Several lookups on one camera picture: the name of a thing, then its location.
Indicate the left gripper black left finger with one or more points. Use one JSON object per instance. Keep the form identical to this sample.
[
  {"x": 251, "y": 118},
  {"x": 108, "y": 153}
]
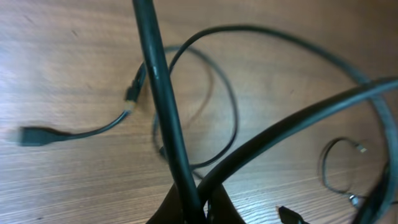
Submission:
[{"x": 170, "y": 210}]

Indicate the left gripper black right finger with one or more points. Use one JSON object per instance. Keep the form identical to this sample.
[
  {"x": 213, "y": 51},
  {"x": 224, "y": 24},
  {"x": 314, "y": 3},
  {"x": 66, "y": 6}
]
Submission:
[{"x": 221, "y": 209}]

